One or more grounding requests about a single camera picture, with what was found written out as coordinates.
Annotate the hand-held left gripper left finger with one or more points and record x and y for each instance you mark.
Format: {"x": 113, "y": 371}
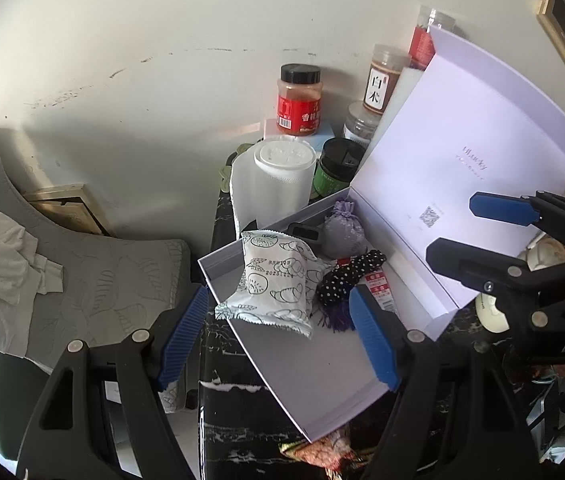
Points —
{"x": 182, "y": 340}

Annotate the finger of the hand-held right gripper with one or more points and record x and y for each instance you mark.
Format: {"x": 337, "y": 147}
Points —
{"x": 482, "y": 270}
{"x": 502, "y": 208}

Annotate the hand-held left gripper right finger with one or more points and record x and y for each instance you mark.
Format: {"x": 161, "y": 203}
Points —
{"x": 375, "y": 340}

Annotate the red snack packet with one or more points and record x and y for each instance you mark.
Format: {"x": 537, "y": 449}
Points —
{"x": 380, "y": 287}

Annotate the lavender gift box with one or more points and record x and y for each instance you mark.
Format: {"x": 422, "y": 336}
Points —
{"x": 312, "y": 365}

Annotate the black polka dot scrunchie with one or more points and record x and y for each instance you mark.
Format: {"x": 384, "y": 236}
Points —
{"x": 347, "y": 275}

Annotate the white printed bread packet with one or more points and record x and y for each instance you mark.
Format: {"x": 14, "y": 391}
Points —
{"x": 272, "y": 280}

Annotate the white ceramic cup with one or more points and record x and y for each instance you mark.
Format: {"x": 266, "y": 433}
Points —
{"x": 549, "y": 255}

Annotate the grey cushioned chair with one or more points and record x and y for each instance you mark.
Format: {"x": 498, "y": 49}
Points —
{"x": 112, "y": 270}

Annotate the lavender sachet with tassel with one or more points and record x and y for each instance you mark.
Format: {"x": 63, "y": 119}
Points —
{"x": 342, "y": 232}

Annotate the crumpled gold red wrapper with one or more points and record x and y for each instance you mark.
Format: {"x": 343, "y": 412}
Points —
{"x": 317, "y": 452}

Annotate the clear grey jar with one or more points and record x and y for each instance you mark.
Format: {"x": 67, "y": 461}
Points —
{"x": 360, "y": 125}

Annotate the green jar with black lid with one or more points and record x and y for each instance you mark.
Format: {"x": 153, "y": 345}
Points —
{"x": 335, "y": 170}

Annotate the brown jar with white label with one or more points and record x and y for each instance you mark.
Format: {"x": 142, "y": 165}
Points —
{"x": 380, "y": 85}

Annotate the white plastic cup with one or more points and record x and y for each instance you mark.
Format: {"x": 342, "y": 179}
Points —
{"x": 285, "y": 180}

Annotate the tall red jar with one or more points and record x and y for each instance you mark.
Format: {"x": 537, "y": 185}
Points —
{"x": 425, "y": 40}

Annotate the pale green object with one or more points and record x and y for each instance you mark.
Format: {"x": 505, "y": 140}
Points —
{"x": 242, "y": 149}

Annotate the red spice jar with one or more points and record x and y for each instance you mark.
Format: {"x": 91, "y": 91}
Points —
{"x": 298, "y": 105}

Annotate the gold picture frame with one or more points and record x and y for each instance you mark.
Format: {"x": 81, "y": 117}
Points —
{"x": 70, "y": 205}

